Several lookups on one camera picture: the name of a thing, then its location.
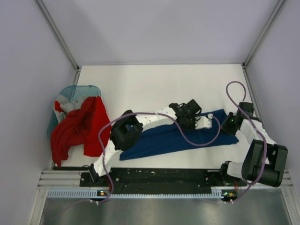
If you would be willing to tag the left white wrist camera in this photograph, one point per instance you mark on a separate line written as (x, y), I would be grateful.
(202, 122)

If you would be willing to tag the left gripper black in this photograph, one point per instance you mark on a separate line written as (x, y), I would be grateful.
(192, 127)

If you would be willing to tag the front aluminium frame rail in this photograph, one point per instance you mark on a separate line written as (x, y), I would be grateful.
(72, 179)

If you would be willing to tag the red t shirt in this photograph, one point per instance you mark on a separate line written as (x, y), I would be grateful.
(80, 127)

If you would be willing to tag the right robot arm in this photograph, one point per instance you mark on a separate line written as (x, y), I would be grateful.
(262, 150)

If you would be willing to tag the right aluminium frame post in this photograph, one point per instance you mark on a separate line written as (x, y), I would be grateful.
(263, 34)

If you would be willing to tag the white slotted cable duct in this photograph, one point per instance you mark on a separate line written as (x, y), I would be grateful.
(215, 193)

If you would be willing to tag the left aluminium frame post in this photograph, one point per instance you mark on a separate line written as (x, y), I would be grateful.
(54, 29)

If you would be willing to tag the grey white t shirt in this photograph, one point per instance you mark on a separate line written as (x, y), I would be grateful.
(63, 105)

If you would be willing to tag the blue t shirt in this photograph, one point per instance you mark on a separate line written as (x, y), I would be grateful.
(167, 139)

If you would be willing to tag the teal plastic basket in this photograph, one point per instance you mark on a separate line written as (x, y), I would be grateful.
(72, 92)

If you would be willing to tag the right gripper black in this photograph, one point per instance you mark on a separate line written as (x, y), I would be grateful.
(225, 127)

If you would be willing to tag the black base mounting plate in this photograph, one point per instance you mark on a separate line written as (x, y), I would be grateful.
(169, 181)

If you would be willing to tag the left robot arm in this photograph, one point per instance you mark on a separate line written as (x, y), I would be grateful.
(127, 129)

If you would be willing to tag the aluminium frame post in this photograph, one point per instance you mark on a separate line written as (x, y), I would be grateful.
(263, 34)
(54, 29)

